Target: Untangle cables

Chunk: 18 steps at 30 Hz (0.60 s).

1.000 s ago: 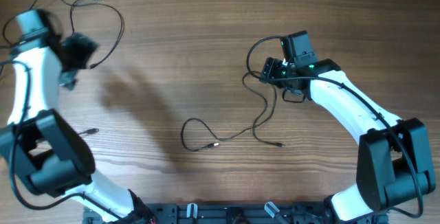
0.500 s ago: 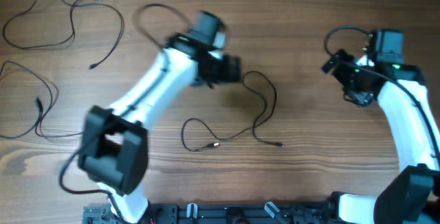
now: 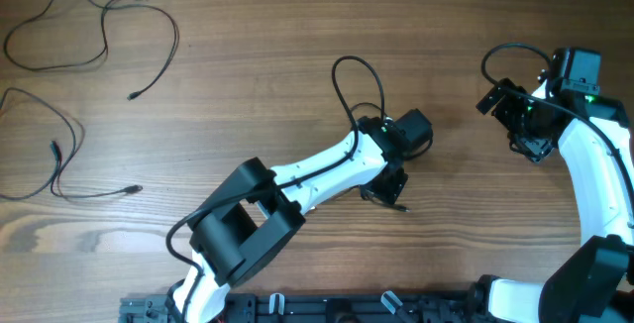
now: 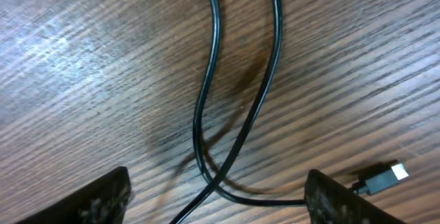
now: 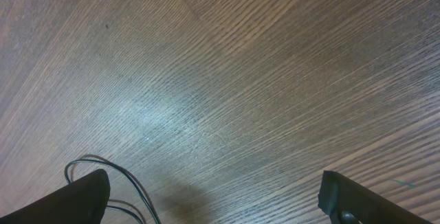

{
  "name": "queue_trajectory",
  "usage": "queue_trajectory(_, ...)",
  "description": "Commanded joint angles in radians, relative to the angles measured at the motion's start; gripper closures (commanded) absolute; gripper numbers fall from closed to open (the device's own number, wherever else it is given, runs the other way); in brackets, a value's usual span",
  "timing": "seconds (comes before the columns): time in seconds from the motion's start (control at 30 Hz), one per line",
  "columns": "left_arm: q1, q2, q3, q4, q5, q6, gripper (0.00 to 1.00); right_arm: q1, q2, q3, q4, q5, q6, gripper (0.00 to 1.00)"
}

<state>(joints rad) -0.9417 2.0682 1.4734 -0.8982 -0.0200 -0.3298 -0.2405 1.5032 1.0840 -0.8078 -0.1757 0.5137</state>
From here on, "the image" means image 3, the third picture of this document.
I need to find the black USB cable bundle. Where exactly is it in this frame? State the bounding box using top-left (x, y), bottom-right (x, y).
top-left (359, 186), bottom-right (411, 214)

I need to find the black separated USB cable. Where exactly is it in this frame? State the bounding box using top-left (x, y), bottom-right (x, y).
top-left (3, 0), bottom-right (180, 102)

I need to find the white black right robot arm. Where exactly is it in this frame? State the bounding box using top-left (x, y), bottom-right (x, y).
top-left (470, 47), bottom-right (633, 322)

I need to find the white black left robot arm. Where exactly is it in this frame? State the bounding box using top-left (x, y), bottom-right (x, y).
top-left (166, 109), bottom-right (433, 322)

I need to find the black left camera cable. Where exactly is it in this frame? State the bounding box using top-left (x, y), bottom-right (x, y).
top-left (164, 55), bottom-right (387, 323)

